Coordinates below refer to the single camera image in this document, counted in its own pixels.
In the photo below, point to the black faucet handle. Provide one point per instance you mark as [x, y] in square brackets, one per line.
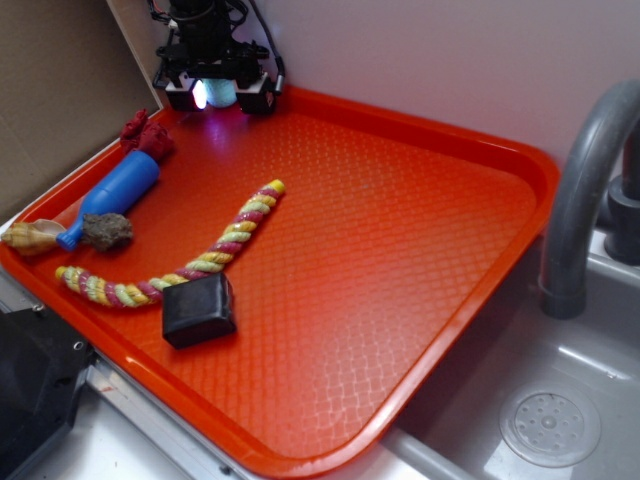
[622, 138]

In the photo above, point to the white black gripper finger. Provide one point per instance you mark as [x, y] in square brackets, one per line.
[258, 98]
[189, 97]

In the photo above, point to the crumpled red cloth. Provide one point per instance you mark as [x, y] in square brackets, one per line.
[148, 136]

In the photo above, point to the brown cardboard panel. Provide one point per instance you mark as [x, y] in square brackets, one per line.
[69, 81]

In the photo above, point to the green dimpled ball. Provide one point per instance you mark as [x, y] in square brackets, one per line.
[220, 93]

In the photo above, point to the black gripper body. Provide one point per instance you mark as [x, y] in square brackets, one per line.
[201, 43]

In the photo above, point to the grey brown rock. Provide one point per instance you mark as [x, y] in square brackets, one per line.
[105, 232]

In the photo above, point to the round sink drain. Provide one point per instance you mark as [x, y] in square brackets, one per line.
[550, 425]

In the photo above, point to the grey curved faucet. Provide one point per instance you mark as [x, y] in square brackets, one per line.
[580, 199]

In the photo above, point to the multicolour twisted rope toy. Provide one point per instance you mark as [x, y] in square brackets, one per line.
[230, 243]

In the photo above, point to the tan spiral seashell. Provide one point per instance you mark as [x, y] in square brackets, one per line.
[32, 238]

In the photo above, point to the blue plastic bottle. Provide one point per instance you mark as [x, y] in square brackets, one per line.
[115, 193]

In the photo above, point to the grey sink basin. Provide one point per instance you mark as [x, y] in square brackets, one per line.
[450, 429]

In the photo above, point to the wooden board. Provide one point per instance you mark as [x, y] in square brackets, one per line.
[143, 36]

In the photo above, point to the orange plastic tray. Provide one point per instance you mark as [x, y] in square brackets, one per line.
[392, 232]

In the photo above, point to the black rectangular block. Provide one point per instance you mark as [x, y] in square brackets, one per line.
[198, 311]

